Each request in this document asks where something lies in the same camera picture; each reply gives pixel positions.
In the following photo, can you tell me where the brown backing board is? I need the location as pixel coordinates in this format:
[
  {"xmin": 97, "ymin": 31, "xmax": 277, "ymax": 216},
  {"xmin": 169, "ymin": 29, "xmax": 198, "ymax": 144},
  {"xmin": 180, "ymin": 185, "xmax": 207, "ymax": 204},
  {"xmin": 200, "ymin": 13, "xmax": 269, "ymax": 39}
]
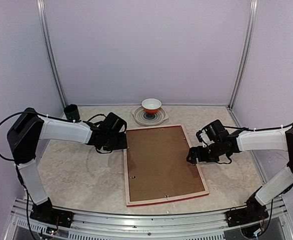
[{"xmin": 125, "ymin": 126, "xmax": 206, "ymax": 202}]

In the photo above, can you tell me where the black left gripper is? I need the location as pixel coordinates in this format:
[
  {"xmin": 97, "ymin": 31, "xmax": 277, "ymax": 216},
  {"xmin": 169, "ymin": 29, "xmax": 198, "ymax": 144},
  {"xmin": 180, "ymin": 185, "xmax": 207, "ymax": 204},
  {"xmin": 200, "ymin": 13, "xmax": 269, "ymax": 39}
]
[{"xmin": 103, "ymin": 132, "xmax": 128, "ymax": 152}]

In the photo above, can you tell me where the right aluminium post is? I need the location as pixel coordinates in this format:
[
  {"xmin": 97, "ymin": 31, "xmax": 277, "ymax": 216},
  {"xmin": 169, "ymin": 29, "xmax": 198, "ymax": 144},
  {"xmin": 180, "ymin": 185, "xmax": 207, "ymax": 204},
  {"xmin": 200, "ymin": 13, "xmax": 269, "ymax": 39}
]
[{"xmin": 228, "ymin": 0, "xmax": 259, "ymax": 111}]

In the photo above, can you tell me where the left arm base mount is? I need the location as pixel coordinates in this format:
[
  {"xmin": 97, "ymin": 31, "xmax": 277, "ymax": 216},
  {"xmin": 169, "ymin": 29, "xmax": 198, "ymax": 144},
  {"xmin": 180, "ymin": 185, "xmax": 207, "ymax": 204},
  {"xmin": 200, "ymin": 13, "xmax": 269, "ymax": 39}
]
[{"xmin": 30, "ymin": 204, "xmax": 74, "ymax": 228}]

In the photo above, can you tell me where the grey striped plate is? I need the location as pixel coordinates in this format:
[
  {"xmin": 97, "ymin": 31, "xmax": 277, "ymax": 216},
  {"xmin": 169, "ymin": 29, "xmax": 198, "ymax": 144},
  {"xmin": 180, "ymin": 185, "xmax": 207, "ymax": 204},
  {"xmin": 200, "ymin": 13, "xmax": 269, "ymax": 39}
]
[{"xmin": 131, "ymin": 106, "xmax": 169, "ymax": 126}]

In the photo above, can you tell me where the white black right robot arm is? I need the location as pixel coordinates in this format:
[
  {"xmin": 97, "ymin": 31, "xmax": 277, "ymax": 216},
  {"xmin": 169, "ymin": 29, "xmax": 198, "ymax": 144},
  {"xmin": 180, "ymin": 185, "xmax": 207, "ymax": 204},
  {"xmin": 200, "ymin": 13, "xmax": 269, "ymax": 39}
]
[{"xmin": 186, "ymin": 119, "xmax": 293, "ymax": 222}]

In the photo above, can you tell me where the red wooden picture frame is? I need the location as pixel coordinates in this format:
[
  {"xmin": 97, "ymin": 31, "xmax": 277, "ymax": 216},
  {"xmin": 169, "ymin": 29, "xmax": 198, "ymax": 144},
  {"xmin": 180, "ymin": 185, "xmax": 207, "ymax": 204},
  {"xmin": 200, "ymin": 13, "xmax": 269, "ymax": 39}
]
[{"xmin": 122, "ymin": 124, "xmax": 210, "ymax": 207}]

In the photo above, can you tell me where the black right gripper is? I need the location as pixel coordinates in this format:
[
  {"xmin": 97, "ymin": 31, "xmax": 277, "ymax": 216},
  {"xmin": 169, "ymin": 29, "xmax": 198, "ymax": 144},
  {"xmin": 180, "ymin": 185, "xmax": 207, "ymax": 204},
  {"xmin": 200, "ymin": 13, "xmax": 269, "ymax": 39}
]
[{"xmin": 186, "ymin": 140, "xmax": 224, "ymax": 164}]

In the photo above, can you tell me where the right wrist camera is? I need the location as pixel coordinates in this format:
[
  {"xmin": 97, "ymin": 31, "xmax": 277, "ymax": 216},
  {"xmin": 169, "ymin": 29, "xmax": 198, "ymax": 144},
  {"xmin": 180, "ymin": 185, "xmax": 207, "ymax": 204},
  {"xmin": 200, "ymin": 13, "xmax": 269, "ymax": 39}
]
[{"xmin": 195, "ymin": 130, "xmax": 211, "ymax": 147}]

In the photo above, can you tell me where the left aluminium post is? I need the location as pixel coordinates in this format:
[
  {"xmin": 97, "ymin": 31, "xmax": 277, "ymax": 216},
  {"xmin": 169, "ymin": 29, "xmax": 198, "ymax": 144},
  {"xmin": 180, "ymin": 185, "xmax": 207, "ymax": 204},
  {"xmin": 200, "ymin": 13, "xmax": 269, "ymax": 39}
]
[{"xmin": 36, "ymin": 0, "xmax": 68, "ymax": 109}]

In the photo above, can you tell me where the orange white bowl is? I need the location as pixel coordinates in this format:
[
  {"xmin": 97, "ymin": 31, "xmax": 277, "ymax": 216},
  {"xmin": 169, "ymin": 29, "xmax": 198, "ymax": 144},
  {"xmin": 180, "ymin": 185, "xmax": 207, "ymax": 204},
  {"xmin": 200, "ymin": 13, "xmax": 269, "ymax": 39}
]
[{"xmin": 141, "ymin": 98, "xmax": 162, "ymax": 114}]

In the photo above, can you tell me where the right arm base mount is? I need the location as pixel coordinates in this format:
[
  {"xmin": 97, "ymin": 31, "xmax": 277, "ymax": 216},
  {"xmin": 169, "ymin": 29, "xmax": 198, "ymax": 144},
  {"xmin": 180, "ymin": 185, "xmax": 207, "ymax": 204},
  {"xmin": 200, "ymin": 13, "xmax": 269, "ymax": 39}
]
[{"xmin": 225, "ymin": 207, "xmax": 269, "ymax": 228}]

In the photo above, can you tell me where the dark green mug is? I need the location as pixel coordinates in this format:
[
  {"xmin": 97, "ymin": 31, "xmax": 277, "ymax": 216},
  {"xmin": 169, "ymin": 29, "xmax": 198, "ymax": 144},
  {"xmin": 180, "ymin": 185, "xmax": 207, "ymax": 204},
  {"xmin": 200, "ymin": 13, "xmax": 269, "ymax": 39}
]
[{"xmin": 63, "ymin": 104, "xmax": 81, "ymax": 122}]

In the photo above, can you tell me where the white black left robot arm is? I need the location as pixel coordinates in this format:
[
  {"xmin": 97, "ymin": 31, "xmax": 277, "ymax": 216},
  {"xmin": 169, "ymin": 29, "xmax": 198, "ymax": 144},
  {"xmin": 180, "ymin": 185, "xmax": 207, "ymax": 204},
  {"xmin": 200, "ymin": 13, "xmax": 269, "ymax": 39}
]
[{"xmin": 7, "ymin": 104, "xmax": 128, "ymax": 223}]

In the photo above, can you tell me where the aluminium post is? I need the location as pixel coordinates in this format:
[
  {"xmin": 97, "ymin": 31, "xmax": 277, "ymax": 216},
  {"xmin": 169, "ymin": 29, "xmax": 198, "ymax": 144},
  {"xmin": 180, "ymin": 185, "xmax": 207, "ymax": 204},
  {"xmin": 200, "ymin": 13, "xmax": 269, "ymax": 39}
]
[
  {"xmin": 228, "ymin": 0, "xmax": 259, "ymax": 111},
  {"xmin": 36, "ymin": 0, "xmax": 68, "ymax": 109}
]

